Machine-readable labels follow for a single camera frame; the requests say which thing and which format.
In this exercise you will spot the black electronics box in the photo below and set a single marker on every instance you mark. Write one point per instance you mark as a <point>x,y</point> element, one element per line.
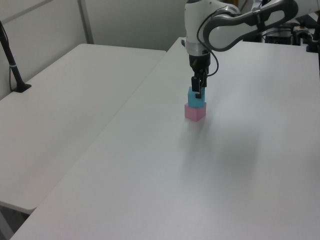
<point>277,36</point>

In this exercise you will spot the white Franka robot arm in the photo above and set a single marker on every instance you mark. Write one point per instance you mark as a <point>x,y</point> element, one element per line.
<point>195,20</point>

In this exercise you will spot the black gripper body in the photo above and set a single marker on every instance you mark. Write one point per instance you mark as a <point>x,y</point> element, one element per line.
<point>198,61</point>

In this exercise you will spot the pink cube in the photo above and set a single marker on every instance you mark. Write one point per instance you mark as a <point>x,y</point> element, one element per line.
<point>193,113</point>

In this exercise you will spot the grey metal partition post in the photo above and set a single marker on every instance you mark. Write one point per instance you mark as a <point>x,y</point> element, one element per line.
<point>86,22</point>

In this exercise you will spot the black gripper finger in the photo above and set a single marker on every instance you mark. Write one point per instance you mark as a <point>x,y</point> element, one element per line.
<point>204,78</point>
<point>196,82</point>

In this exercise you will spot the black clamp stand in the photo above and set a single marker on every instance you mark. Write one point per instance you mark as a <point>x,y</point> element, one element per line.
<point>314,42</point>

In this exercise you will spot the white side table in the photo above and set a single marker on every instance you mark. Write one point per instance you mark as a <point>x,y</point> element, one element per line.
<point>75,112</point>

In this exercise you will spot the black camera stand pole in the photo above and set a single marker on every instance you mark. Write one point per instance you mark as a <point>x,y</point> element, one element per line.
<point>12,67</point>

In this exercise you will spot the blue cube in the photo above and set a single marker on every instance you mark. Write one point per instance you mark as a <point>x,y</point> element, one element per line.
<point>192,100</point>

